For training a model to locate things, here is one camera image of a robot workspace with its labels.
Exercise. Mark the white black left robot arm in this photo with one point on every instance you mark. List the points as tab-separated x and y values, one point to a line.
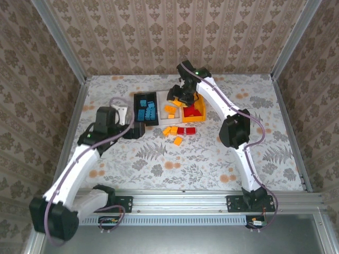
71	169

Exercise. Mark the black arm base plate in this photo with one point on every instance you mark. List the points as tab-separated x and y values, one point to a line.
234	203
124	203

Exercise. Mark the floral patterned tablecloth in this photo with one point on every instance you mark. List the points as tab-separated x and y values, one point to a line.
212	164

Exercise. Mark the white rectangular container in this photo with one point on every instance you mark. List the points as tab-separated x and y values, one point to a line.
162	117

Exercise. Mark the black rectangular container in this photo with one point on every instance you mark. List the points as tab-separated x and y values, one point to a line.
135	105

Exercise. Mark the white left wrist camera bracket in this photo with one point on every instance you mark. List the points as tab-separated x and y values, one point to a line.
120	112

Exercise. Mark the aluminium side rail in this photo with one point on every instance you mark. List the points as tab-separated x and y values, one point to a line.
291	132
78	105

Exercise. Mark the aluminium frame post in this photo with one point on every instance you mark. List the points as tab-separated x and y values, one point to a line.
61	39
294	39

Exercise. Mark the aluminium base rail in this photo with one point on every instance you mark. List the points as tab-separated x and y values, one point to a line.
180	201

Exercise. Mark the small power connector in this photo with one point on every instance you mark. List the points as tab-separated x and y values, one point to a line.
256	223
108	221

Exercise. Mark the blue lego brick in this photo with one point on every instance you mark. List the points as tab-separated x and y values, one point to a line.
143	103
153	113
141	114
147	116
151	104

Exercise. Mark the yellow rectangular container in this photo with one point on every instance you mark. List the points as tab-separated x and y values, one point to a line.
197	119

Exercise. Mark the grey metal panel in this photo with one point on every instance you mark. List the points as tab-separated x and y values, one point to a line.
185	240

